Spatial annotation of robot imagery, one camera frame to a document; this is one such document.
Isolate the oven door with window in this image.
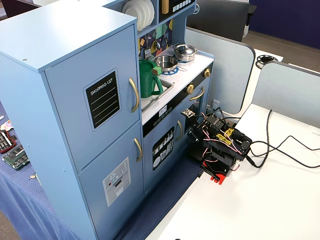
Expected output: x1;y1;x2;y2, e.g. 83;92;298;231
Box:
183;77;212;136

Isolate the black microwave door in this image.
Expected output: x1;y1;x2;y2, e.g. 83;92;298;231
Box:
159;0;197;23

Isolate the green circuit board case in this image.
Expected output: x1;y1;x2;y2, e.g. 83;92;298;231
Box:
2;144;31;171

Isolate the colourful sticker sheet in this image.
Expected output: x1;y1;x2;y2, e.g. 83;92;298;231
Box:
0;119;14;133

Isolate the steel pot with lid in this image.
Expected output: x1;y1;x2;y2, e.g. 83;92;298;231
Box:
173;44;199;62

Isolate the light grey desk partition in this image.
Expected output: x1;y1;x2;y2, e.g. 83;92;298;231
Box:
184;26;256;116
240;60;320;132

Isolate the black office cabinet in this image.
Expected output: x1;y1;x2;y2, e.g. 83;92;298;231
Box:
186;0;258;43

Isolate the cabinet door with ice dispenser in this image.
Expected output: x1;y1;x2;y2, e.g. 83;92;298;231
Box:
77;121;145;240

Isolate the black cable coil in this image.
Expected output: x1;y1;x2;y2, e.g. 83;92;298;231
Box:
255;54;279;68

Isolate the dishwasher door with dish print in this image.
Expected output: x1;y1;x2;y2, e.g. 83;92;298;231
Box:
142;113;187;196

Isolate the dark brown furniture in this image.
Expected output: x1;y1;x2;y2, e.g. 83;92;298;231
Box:
0;0;42;19

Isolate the light blue wooden toy kitchen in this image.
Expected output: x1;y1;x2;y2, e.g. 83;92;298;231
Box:
0;0;216;240

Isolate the white toy plate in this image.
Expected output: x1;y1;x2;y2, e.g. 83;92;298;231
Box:
139;0;156;25
129;0;152;27
121;1;146;32

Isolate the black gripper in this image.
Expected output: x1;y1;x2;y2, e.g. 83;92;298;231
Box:
187;124;209;162

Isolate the red and black tool case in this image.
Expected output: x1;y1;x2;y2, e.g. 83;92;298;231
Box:
0;129;17;154

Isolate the cabinet door with shopping list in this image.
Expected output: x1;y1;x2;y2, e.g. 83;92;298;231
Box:
44;23;141;174

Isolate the open steel pan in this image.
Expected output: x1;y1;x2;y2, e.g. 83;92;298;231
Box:
153;55;187;72

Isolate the green plastic pitcher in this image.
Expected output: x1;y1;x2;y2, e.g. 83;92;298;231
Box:
138;59;165;99

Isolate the red table clamp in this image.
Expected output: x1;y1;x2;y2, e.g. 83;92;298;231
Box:
200;159;227;186

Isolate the small wrist camera board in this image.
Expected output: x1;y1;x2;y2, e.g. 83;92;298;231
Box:
180;108;195;119

